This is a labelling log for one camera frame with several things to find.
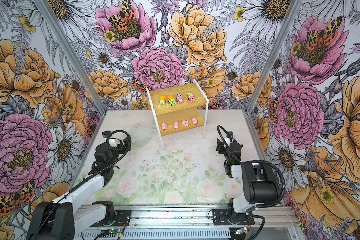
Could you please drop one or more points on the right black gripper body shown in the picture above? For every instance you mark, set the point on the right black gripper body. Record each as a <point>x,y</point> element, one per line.
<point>223,150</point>

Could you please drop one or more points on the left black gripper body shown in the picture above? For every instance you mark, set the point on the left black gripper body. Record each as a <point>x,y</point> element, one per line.
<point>120,150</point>

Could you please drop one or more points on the pink toy pig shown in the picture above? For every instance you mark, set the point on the pink toy pig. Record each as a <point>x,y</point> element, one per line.
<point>185,123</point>
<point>164,126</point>
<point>176,125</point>
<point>194,121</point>

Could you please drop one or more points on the pink toy truck green top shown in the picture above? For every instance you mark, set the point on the pink toy truck green top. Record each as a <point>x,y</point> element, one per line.
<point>191,97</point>

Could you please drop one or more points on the pink toy truck blue top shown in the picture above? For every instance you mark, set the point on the pink toy truck blue top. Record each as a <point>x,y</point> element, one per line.
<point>179,99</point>

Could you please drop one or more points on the green orange toy truck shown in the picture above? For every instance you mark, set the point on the green orange toy truck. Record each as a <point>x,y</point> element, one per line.
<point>172,100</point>
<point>162,101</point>

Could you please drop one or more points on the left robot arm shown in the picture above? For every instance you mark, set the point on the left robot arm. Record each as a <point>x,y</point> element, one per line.
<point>63,218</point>

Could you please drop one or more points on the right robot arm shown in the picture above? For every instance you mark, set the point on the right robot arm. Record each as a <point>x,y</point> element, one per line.
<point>263,184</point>

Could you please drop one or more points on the two-tier bamboo white shelf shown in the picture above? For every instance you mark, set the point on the two-tier bamboo white shelf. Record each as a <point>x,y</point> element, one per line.
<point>169,114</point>

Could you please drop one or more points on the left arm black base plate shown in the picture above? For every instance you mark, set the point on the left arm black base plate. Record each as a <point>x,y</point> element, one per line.
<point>121,218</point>

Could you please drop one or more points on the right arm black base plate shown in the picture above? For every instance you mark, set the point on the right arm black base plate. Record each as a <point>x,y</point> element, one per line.
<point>224,217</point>

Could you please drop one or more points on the aluminium front rail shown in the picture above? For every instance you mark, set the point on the aluminium front rail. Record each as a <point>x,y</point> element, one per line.
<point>174,216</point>

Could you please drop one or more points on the white vented cable duct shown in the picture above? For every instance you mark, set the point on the white vented cable duct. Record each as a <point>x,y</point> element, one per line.
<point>157,234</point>

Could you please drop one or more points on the left aluminium corner post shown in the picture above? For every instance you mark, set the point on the left aluminium corner post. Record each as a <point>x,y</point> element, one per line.
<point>58,31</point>

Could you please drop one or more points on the aluminium corner post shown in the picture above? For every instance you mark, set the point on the aluminium corner post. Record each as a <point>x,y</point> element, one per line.
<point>58,31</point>
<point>279,40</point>

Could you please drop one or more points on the right aluminium corner post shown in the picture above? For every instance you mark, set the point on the right aluminium corner post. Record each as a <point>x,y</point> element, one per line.
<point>279,40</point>

